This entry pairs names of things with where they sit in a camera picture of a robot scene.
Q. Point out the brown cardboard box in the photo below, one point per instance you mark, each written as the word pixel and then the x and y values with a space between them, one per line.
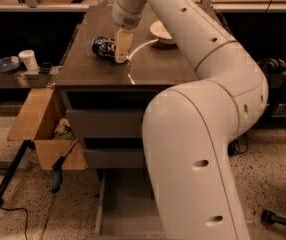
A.
pixel 37 121

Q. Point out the open bottom drawer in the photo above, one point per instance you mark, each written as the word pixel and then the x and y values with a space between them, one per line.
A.
pixel 127 209

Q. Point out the white paper cup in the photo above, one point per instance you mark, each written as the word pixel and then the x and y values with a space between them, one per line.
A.
pixel 29 59

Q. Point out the black blue handled tool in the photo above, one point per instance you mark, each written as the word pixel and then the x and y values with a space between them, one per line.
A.
pixel 57 168

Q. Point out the grey drawer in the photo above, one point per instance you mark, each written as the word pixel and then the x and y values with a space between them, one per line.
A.
pixel 114 158
pixel 106 123

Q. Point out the blue pepsi can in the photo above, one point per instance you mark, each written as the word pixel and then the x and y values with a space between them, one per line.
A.
pixel 104 47

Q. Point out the middle grey drawer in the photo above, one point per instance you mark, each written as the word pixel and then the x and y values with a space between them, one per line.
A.
pixel 114 158

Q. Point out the black table leg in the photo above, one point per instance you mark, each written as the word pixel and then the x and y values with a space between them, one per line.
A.
pixel 12 167

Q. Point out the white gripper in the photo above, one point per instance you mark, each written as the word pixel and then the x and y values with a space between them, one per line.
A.
pixel 124 17

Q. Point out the dark blue plate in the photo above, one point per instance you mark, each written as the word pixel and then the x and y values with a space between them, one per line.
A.
pixel 9 65

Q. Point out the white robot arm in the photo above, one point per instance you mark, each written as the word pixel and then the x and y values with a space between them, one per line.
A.
pixel 187 128

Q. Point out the grey side shelf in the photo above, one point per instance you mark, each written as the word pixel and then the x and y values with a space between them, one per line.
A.
pixel 29 79

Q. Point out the top grey drawer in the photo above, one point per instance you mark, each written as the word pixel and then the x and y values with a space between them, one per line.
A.
pixel 106 123

